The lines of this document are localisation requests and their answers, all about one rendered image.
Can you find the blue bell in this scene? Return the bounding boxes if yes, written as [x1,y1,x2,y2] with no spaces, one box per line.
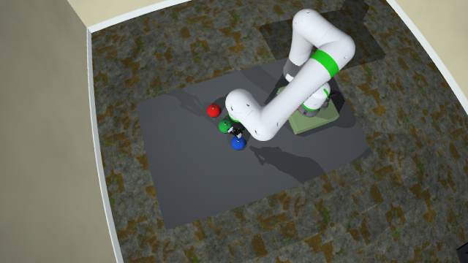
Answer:
[231,136,246,150]

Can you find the green dome bell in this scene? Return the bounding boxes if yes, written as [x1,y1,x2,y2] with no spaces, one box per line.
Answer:
[219,119,232,133]

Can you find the red dome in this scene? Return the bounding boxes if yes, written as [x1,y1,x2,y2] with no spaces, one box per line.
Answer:
[207,104,221,117]

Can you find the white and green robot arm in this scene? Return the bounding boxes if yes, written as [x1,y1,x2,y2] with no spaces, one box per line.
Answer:
[225,9,355,141]

